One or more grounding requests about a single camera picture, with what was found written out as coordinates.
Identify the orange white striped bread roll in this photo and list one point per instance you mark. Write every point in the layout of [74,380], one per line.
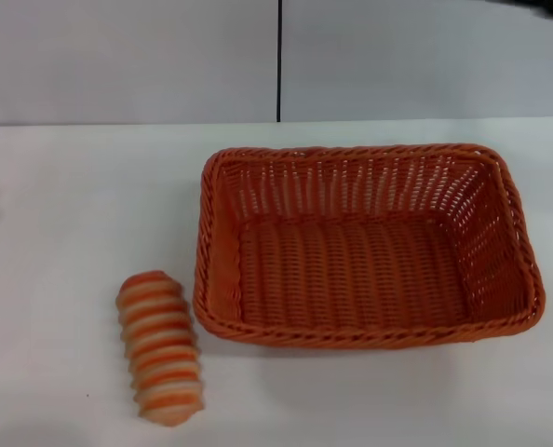
[160,344]

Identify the orange woven plastic basket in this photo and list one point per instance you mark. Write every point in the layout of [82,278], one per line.
[351,270]

